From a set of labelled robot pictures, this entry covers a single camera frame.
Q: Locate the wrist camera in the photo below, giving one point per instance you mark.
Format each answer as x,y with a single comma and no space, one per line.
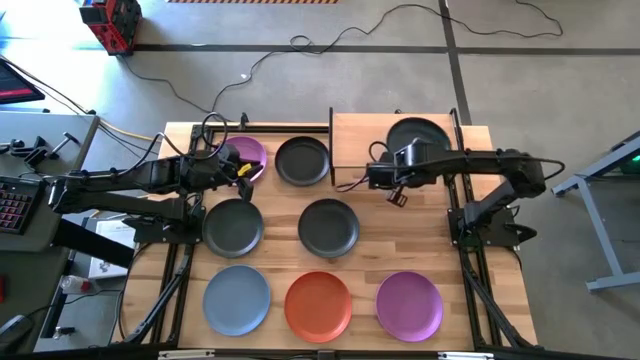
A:
412,152
231,152

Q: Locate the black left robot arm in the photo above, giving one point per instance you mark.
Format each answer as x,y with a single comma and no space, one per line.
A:
125,175

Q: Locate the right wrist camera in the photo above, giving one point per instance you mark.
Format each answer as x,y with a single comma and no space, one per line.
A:
412,152

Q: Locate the grey metal stand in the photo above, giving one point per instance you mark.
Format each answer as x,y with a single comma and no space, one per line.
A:
598,225

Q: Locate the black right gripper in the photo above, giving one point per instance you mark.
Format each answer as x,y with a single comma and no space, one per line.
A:
390,176

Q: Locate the black desk crossbar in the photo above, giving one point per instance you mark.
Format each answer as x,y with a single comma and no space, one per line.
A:
90,242

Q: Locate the silver metal bracket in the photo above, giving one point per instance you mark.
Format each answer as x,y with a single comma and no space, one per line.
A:
465,356
185,354

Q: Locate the black aluminium table frame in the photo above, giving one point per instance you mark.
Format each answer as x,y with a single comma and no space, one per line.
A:
270,129

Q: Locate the white cardboard box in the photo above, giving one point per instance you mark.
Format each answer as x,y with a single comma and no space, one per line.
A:
117,231

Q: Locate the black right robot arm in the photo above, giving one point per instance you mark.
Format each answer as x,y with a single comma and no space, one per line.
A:
490,160

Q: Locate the black plate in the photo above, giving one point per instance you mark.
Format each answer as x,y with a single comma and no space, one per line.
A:
417,129
300,161

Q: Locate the black desk clamp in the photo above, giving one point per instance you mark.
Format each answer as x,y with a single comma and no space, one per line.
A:
35,152

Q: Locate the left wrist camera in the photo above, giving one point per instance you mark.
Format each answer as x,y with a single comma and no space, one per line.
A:
231,152

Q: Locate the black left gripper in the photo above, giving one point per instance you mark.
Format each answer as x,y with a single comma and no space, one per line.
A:
210,170

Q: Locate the black backlit keyboard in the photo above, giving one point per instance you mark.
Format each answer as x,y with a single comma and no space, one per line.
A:
17,205

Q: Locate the blue plate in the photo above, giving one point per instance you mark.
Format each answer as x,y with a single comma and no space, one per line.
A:
236,300

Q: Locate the grey desk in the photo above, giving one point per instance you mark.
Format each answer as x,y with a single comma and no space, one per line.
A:
50,125

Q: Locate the large purple plate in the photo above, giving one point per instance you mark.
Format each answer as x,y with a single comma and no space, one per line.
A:
409,307

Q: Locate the black table-level camera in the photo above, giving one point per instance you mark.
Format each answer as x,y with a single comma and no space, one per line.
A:
325,355

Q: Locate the dark computer monitor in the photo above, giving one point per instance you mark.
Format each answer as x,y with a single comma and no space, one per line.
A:
15,85

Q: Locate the orange plate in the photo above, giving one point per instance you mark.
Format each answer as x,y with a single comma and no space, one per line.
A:
318,307

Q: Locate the black computer mouse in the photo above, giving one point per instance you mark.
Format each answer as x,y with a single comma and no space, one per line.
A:
15,330

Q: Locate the clear plastic bottle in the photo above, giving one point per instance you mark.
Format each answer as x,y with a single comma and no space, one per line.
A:
75,285

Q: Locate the dark grey plate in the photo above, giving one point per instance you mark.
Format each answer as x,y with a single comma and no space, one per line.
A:
328,228
232,230

